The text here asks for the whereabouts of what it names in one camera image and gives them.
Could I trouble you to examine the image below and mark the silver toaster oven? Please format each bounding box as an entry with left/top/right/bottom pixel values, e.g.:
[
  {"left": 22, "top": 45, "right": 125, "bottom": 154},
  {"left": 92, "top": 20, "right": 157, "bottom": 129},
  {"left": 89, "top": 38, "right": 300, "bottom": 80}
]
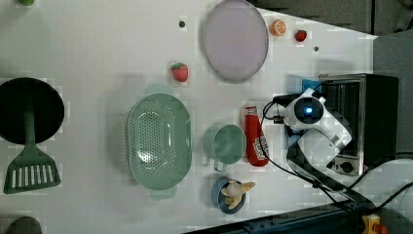
[{"left": 285, "top": 73, "right": 399, "bottom": 177}]

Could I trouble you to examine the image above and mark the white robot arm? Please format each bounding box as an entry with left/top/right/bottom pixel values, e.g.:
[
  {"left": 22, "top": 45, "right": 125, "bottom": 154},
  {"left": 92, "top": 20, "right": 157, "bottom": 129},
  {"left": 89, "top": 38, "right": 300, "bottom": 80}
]
[{"left": 281, "top": 88, "right": 412, "bottom": 211}]

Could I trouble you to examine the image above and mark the green mug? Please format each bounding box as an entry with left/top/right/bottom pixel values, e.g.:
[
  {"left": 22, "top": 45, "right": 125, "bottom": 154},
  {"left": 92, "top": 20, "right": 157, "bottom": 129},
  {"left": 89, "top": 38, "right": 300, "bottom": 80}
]
[{"left": 203, "top": 124, "right": 246, "bottom": 173}]

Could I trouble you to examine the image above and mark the red ketchup bottle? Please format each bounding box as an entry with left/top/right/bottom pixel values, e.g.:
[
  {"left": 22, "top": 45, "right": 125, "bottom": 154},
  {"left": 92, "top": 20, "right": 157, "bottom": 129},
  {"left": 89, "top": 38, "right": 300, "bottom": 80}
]
[{"left": 244, "top": 106, "right": 269, "bottom": 167}]

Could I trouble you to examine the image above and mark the green colander basket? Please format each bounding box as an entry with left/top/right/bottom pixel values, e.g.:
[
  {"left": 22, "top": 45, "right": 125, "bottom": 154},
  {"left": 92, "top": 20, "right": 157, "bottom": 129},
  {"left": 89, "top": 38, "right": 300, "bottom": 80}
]
[{"left": 126, "top": 85, "right": 192, "bottom": 201}]

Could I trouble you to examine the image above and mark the peeled banana toy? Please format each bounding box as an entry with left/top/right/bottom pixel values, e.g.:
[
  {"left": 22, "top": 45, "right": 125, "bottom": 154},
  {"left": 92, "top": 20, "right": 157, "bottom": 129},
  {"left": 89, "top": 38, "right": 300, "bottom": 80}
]
[{"left": 221, "top": 180, "right": 256, "bottom": 210}]

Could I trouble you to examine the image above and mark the grey round plate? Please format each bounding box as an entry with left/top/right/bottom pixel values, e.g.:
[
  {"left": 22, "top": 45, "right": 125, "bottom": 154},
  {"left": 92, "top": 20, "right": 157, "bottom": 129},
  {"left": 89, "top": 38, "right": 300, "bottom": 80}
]
[{"left": 202, "top": 0, "right": 269, "bottom": 83}]

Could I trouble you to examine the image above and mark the blue bowl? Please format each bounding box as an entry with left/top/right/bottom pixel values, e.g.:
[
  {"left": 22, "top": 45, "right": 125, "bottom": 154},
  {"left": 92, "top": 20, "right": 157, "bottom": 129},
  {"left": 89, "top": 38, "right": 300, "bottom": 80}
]
[{"left": 211, "top": 176, "right": 246, "bottom": 215}]

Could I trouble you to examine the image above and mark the orange slice toy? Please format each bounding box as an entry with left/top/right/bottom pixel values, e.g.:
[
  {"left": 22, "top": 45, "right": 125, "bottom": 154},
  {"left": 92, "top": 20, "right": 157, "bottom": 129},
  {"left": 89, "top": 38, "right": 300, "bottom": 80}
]
[{"left": 270, "top": 19, "right": 286, "bottom": 36}]

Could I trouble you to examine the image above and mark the small red strawberry toy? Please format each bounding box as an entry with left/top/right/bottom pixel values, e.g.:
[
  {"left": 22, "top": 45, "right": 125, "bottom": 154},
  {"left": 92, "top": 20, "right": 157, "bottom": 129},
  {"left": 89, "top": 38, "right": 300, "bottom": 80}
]
[{"left": 294, "top": 30, "right": 307, "bottom": 42}]

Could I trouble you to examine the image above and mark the green slotted spatula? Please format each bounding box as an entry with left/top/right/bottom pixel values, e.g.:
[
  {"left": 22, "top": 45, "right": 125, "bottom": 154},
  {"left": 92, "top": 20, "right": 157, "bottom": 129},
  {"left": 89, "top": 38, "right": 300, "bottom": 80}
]
[{"left": 3, "top": 104, "right": 61, "bottom": 194}]

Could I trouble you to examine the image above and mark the black round pan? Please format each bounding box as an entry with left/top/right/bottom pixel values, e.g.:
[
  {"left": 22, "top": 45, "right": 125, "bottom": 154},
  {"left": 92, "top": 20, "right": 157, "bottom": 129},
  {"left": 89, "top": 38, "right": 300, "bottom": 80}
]
[{"left": 0, "top": 77, "right": 65, "bottom": 144}]

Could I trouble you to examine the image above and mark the yellow red emergency button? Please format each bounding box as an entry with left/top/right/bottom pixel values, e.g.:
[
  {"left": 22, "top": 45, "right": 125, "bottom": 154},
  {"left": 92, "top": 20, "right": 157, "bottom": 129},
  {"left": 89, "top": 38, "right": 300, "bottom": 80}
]
[{"left": 362, "top": 214, "right": 389, "bottom": 234}]

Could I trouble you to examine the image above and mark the grey rounded object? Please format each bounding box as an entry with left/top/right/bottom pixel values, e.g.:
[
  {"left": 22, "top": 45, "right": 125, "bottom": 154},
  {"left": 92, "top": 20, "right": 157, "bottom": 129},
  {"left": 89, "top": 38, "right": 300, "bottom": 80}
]
[{"left": 6, "top": 216, "right": 43, "bottom": 234}]

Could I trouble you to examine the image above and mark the green cylinder object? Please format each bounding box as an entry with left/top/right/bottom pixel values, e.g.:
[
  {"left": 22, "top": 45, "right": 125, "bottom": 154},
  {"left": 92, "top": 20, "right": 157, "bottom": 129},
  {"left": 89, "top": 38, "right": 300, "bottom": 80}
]
[{"left": 18, "top": 0, "right": 35, "bottom": 6}]

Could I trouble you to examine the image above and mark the black cable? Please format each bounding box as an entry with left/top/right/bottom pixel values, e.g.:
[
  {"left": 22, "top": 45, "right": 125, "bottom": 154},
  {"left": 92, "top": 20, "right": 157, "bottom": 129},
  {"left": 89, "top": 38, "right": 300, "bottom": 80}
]
[{"left": 256, "top": 82, "right": 413, "bottom": 209}]

